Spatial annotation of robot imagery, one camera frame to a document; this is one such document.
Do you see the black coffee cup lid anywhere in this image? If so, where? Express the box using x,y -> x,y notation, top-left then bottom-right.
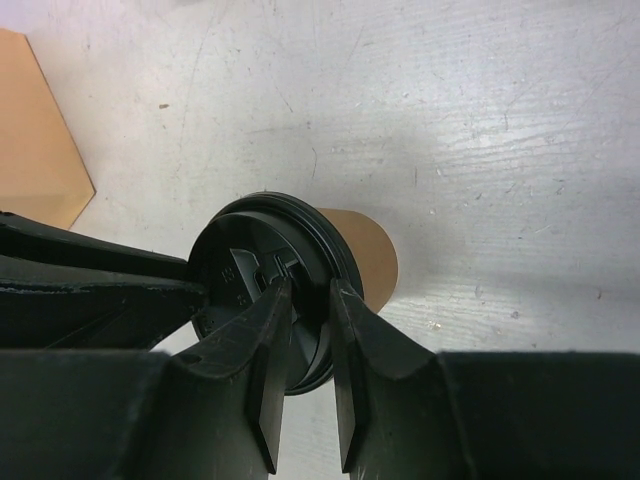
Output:
186,191 -> 365,396

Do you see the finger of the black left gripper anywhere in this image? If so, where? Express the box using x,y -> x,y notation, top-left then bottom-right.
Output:
1,212 -> 207,350

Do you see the brown paper coffee cup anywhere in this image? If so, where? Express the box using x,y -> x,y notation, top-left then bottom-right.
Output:
319,208 -> 399,313

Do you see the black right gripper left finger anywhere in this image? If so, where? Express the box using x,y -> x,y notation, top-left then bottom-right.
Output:
1,279 -> 292,479

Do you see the brown paper bag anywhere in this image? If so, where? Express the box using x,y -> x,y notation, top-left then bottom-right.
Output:
1,29 -> 95,229

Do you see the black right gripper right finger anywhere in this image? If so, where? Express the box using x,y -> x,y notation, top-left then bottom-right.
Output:
330,280 -> 639,479

